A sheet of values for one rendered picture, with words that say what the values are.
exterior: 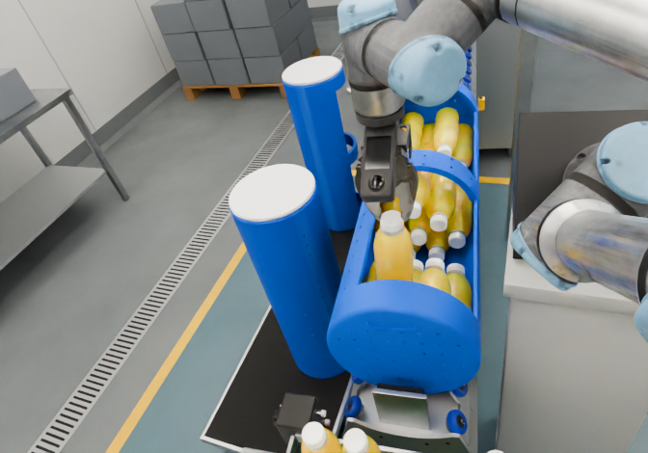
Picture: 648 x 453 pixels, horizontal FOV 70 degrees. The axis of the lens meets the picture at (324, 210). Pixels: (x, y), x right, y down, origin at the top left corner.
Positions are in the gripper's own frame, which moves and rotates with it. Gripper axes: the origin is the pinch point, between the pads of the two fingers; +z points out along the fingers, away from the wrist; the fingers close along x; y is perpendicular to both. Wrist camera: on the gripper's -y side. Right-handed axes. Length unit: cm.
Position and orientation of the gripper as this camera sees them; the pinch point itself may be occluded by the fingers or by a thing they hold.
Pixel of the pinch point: (391, 217)
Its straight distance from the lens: 79.4
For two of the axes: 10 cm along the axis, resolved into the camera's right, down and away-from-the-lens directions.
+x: -9.5, -0.1, 3.0
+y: 2.3, -6.6, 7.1
